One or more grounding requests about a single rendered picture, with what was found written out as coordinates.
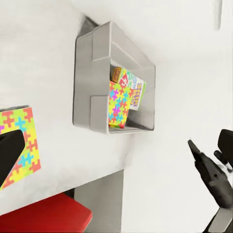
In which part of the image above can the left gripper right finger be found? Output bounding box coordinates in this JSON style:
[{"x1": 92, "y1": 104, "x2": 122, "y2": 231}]
[{"x1": 217, "y1": 129, "x2": 233, "y2": 168}]

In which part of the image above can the jigsaw puzzle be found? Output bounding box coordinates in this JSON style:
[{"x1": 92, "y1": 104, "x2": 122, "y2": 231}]
[
  {"x1": 108, "y1": 80, "x2": 133, "y2": 129},
  {"x1": 0, "y1": 107, "x2": 41, "y2": 191}
]

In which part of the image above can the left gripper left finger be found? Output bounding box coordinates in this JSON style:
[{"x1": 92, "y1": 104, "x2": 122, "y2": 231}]
[{"x1": 0, "y1": 130, "x2": 25, "y2": 187}]

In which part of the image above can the board game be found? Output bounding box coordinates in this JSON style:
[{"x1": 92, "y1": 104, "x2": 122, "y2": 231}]
[{"x1": 111, "y1": 66, "x2": 147, "y2": 110}]

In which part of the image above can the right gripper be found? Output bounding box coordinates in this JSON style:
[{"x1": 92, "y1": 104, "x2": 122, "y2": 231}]
[{"x1": 187, "y1": 139, "x2": 233, "y2": 197}]

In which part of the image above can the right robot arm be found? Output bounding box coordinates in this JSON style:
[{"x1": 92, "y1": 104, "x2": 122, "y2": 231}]
[{"x1": 187, "y1": 139, "x2": 233, "y2": 233}]

